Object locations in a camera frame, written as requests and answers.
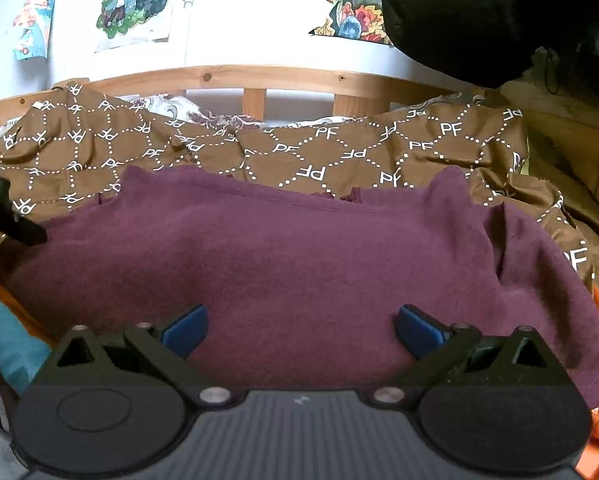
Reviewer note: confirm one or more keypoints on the colourful landscape wall poster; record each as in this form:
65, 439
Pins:
349, 10

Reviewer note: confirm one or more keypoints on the blond cartoon figure wall poster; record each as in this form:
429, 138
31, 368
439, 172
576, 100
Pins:
137, 0

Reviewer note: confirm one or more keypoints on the brown patterned blanket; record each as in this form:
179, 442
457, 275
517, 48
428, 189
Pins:
329, 155

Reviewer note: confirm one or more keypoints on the colourful printed blanket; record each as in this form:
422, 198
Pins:
9, 330

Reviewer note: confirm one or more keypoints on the purple long-sleeve shirt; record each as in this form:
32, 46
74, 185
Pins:
289, 270

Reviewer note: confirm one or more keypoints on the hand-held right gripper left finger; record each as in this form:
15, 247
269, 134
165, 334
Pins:
185, 332

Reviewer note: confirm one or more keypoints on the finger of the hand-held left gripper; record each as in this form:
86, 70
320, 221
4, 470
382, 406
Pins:
9, 215

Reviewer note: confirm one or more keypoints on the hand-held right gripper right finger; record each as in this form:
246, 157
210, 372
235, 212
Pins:
419, 332

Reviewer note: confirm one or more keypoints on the blue and orange wall poster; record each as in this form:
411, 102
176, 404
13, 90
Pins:
34, 20

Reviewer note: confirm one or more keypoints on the wooden bed frame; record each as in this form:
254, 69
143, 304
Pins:
279, 77

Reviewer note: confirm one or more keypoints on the black puffy jacket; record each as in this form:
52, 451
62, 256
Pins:
474, 15

